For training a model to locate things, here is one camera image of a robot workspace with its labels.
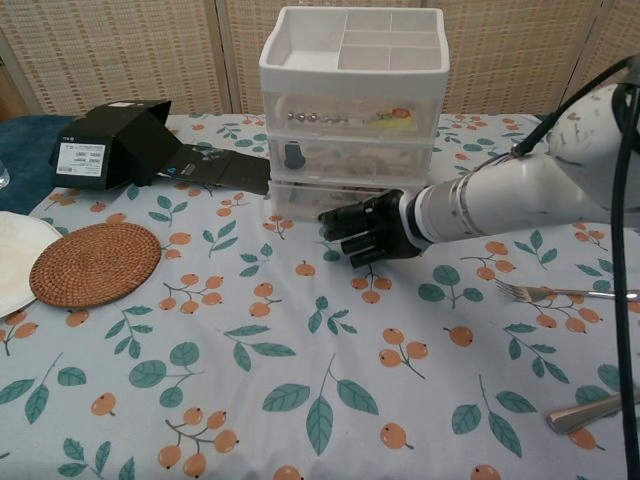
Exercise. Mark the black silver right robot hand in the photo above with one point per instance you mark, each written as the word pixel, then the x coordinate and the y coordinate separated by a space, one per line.
pixel 380 230

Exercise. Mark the clear plastic bottom drawer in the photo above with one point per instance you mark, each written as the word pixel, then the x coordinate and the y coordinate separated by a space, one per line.
pixel 300 200

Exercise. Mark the clear plastic drawer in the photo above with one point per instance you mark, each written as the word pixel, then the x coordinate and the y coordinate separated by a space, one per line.
pixel 380 160
pixel 300 200
pixel 350 102

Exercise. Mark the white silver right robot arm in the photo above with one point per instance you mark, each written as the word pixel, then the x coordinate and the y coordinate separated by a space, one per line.
pixel 525 195

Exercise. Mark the clear plastic middle drawer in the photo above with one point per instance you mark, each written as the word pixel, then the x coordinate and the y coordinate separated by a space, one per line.
pixel 380 160

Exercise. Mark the clear plastic top drawer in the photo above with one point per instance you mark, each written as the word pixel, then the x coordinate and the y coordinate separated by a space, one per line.
pixel 350 102

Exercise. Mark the white plastic drawer organizer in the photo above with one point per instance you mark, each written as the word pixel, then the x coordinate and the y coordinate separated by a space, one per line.
pixel 350 80

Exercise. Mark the black cardboard box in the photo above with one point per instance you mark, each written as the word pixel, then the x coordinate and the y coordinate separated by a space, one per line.
pixel 125 150

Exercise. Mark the colourful printed card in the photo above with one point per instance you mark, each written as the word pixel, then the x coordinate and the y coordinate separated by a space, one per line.
pixel 395 119

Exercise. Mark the dark grey rubber cap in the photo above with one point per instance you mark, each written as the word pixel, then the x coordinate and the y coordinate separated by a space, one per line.
pixel 294 156

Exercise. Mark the floral leaf fruit tablecloth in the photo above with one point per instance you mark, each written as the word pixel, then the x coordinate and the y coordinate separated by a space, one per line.
pixel 320 350

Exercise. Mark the silver metal fork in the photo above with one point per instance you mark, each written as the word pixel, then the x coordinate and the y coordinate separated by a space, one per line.
pixel 520 292

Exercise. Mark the round woven rattan coaster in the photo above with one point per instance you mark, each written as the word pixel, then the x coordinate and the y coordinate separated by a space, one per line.
pixel 95 265

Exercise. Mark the woven bamboo folding screen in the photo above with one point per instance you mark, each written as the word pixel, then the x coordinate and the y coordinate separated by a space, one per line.
pixel 125 50

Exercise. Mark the white round plate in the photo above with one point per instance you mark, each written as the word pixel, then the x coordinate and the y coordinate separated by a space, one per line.
pixel 15 265

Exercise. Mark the clear plastic water bottle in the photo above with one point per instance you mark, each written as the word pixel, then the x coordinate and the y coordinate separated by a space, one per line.
pixel 3 175

